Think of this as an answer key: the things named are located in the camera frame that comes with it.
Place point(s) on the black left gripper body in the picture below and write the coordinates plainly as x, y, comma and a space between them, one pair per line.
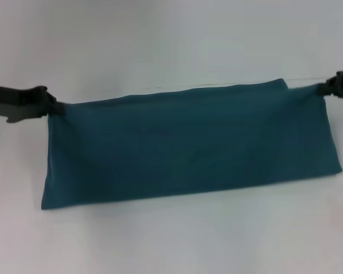
17, 101

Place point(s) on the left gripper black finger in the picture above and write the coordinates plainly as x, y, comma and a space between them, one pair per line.
57, 109

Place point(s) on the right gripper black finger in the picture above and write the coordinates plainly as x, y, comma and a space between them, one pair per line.
323, 89

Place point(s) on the teal blue shirt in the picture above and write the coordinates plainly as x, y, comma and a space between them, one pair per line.
188, 142

